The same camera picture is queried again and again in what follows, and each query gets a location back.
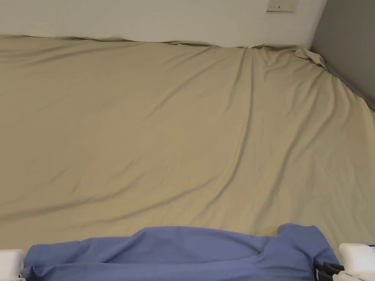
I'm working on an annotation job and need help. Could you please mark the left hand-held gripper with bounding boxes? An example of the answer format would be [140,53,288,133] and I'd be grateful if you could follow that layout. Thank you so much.
[0,248,25,281]

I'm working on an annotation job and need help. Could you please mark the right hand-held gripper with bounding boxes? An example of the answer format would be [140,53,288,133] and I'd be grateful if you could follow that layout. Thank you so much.
[315,243,375,281]

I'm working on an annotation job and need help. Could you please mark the blue shirt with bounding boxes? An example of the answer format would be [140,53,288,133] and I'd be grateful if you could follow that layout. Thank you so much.
[20,224,344,281]

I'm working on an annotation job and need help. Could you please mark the bed with beige sheet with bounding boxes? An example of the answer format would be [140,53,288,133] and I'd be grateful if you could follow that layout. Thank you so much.
[0,34,375,255]

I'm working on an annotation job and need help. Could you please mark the grey padded headboard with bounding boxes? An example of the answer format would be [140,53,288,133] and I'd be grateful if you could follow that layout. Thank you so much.
[310,0,375,109]

